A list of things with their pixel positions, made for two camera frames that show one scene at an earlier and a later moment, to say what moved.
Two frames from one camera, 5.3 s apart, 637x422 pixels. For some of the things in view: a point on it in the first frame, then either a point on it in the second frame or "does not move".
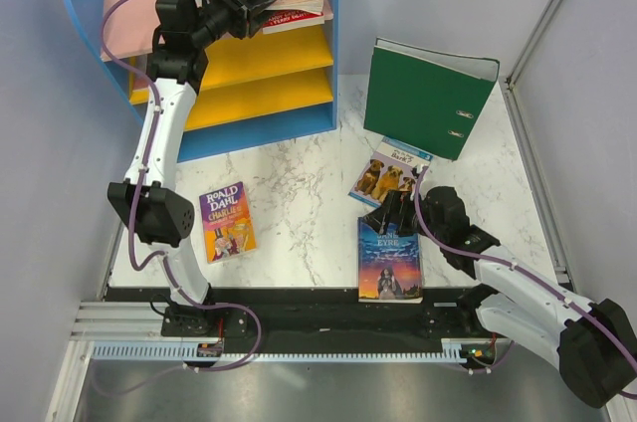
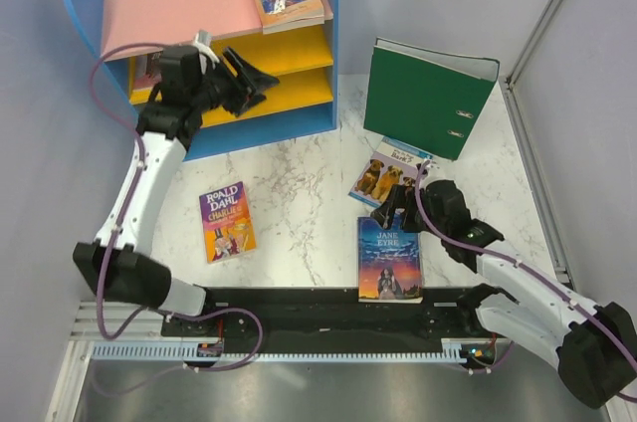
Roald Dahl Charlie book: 227,224 does not move
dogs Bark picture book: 389,168 does not move
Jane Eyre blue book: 388,266 does not move
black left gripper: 256,2 to 257,81
